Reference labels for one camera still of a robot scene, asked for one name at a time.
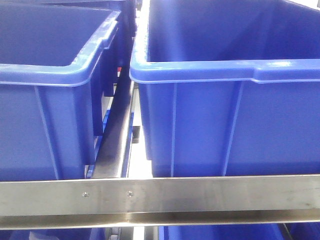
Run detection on blue plastic bin right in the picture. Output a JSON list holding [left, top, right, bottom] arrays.
[[129, 0, 320, 177]]

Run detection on stainless steel shelf rail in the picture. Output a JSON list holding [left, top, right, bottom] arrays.
[[0, 174, 320, 230]]

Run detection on screw in steel rail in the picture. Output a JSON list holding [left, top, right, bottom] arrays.
[[82, 192, 89, 198]]

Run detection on blue plastic bin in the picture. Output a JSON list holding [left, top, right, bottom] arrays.
[[0, 0, 131, 181], [129, 0, 320, 177]]

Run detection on blue plastic bin left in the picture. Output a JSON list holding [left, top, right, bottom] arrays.
[[0, 0, 131, 181]]

